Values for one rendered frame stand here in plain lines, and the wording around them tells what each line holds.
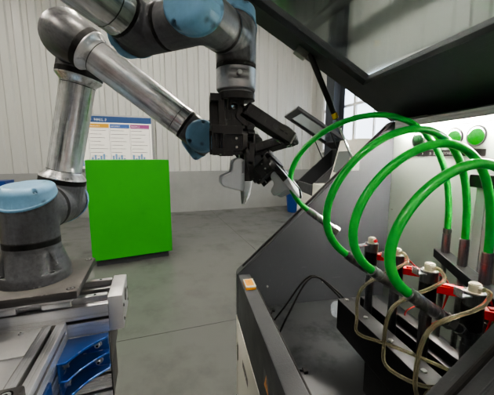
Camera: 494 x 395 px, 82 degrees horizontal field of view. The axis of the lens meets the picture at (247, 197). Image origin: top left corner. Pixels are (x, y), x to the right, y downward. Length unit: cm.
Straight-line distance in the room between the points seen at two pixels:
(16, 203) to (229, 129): 49
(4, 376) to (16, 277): 20
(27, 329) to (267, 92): 737
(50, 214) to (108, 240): 309
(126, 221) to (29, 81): 444
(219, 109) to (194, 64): 689
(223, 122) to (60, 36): 41
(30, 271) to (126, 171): 302
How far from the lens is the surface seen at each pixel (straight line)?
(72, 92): 90
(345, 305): 76
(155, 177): 380
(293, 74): 822
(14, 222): 80
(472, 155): 60
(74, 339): 85
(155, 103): 71
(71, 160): 90
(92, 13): 52
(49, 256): 82
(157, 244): 395
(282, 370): 60
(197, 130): 67
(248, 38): 57
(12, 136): 748
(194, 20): 47
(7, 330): 87
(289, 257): 98
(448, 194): 81
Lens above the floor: 133
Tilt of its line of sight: 8 degrees down
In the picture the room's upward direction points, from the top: straight up
